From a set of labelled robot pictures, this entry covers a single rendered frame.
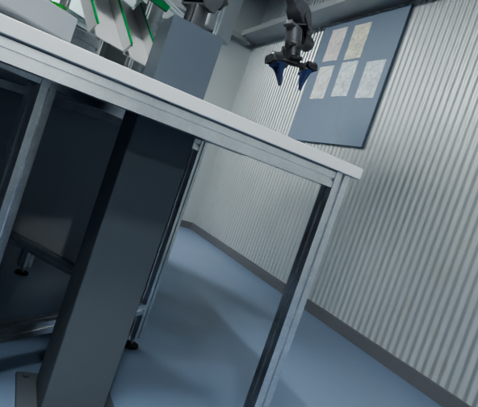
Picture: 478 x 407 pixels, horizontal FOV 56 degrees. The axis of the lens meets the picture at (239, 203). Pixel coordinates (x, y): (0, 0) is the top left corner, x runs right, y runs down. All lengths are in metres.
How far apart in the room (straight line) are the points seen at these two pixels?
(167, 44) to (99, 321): 0.71
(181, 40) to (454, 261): 2.00
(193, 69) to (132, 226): 0.43
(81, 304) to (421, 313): 2.03
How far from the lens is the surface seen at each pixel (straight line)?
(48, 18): 1.14
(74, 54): 0.90
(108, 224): 1.16
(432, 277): 2.79
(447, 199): 2.85
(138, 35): 1.70
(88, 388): 1.32
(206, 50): 1.21
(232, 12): 3.20
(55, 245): 2.14
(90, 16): 1.46
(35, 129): 1.16
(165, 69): 1.17
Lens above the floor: 0.72
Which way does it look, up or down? 2 degrees down
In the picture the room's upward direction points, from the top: 19 degrees clockwise
